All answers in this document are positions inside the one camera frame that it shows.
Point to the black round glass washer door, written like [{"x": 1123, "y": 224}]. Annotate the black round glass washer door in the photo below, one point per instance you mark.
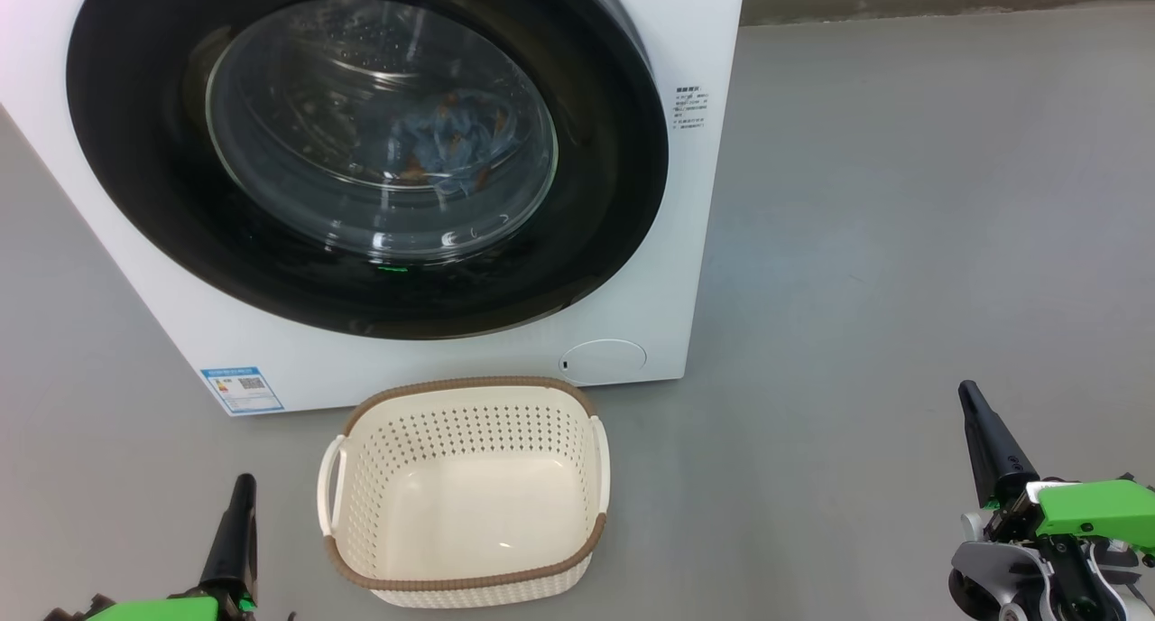
[{"x": 135, "y": 152}]

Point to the blue cartoon print garment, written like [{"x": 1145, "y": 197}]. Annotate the blue cartoon print garment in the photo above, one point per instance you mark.
[{"x": 442, "y": 138}]

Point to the white front-load washing machine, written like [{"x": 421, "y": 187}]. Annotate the white front-load washing machine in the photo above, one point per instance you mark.
[{"x": 632, "y": 314}]

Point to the round white filter cover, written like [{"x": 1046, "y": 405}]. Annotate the round white filter cover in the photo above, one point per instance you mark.
[{"x": 605, "y": 362}]

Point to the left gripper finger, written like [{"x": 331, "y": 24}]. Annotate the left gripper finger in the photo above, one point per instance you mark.
[{"x": 235, "y": 549}]

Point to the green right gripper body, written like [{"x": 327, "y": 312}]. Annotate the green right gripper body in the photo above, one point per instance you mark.
[{"x": 1096, "y": 508}]

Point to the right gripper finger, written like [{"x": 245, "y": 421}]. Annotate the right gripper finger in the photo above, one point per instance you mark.
[{"x": 993, "y": 454}]

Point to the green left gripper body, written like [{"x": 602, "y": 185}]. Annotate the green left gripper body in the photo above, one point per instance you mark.
[{"x": 153, "y": 612}]

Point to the blue energy label sticker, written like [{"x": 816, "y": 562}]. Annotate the blue energy label sticker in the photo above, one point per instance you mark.
[{"x": 242, "y": 390}]

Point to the cream basket with brown rim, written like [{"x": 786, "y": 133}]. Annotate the cream basket with brown rim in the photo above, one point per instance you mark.
[{"x": 469, "y": 413}]

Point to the stainless steel washing machine drum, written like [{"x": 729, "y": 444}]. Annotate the stainless steel washing machine drum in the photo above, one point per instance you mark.
[{"x": 316, "y": 88}]

